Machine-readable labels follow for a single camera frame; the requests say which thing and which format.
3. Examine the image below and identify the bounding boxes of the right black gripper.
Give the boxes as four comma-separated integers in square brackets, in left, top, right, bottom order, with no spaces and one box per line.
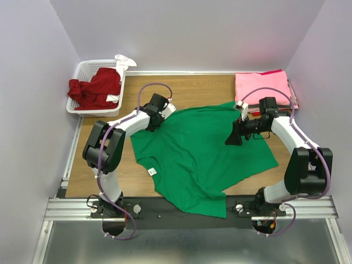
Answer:
[224,112,268,145]

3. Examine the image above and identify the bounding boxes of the green t shirt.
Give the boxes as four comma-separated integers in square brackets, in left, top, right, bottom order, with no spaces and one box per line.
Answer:
[131,102,278,218]

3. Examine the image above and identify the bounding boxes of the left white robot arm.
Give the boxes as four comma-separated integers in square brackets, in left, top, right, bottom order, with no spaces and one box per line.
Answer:
[82,93,176,217]

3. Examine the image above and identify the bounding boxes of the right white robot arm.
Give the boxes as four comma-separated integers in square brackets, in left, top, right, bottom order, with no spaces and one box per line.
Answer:
[225,97,333,216]

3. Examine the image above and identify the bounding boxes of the folded shirts stack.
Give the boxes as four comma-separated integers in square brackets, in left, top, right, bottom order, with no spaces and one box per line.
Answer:
[243,69,299,116]

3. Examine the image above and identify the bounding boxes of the pink folded t shirt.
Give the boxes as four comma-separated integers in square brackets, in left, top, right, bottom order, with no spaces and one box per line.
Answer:
[235,70,291,106]

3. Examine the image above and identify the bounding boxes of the white t shirt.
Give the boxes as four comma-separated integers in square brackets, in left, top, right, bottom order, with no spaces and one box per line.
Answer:
[106,54,137,103]

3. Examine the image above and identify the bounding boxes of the dark red t shirt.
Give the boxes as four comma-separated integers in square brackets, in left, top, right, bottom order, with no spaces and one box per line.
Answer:
[68,68,121,111]

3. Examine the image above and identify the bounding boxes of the white plastic laundry basket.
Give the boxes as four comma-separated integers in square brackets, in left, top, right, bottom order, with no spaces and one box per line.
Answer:
[66,59,125,117]

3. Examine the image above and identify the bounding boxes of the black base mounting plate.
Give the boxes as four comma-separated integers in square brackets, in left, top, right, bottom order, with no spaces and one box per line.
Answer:
[86,195,286,234]

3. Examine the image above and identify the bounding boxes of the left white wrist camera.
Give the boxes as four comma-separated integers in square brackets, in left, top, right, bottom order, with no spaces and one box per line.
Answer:
[161,98,177,120]

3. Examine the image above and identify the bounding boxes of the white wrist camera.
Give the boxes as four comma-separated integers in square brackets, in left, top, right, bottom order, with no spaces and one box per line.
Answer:
[161,98,177,120]
[234,101,249,121]

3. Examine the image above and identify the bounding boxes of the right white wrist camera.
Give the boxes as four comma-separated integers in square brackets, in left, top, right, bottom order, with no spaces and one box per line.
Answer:
[234,101,249,121]

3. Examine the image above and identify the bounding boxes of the aluminium frame rail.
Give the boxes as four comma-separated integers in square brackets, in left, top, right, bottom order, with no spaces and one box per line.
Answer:
[33,119,350,263]

